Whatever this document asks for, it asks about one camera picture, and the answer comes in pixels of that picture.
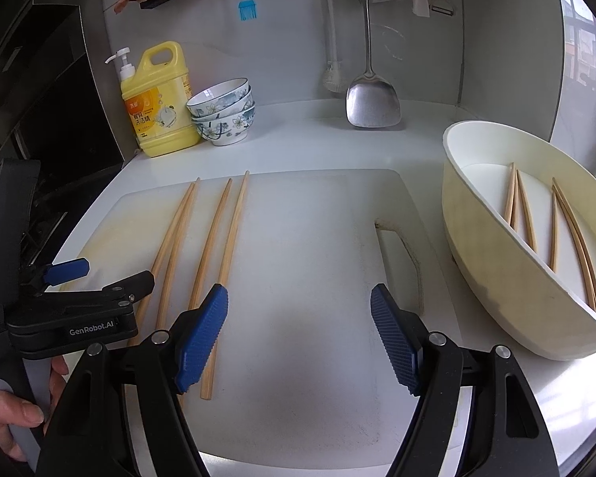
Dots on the white bottle brush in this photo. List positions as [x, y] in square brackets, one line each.
[333, 79]

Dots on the window frame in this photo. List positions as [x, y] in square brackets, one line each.
[578, 95]

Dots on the steel spatula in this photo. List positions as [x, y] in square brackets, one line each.
[371, 102]

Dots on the middle floral bowl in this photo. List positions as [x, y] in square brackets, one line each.
[244, 103]

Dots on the bottom floral bowl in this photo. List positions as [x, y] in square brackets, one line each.
[227, 130]

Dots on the yellow detergent bottle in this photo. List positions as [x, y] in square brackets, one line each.
[155, 94]

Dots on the white cutting board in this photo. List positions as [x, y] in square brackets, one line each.
[303, 385]

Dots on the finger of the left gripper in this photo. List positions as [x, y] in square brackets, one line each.
[128, 291]
[65, 272]

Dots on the left human hand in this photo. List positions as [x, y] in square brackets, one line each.
[22, 413]

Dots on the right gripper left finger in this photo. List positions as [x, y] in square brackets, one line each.
[181, 352]

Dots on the cream round basin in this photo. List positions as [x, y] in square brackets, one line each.
[543, 310]

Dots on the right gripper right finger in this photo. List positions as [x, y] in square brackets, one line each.
[429, 365]

